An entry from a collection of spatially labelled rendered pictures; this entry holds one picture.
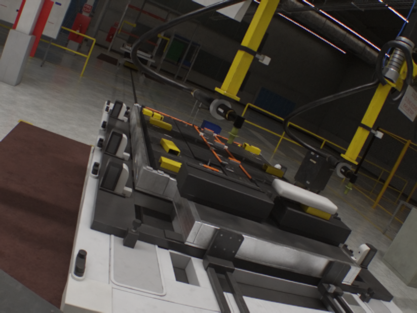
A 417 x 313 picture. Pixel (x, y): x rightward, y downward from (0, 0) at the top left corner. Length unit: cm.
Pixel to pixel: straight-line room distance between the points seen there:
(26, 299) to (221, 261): 78
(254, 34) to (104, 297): 109
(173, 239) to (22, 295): 67
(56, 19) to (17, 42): 318
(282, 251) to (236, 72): 75
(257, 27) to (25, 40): 546
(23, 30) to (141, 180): 527
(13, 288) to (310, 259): 121
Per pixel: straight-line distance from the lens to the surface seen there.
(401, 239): 624
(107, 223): 136
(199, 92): 168
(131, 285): 117
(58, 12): 971
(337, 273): 179
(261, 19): 151
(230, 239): 144
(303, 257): 166
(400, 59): 211
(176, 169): 178
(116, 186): 160
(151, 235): 141
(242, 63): 149
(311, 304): 179
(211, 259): 144
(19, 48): 666
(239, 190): 159
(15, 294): 99
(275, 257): 160
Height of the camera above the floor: 152
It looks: 14 degrees down
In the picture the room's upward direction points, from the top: 25 degrees clockwise
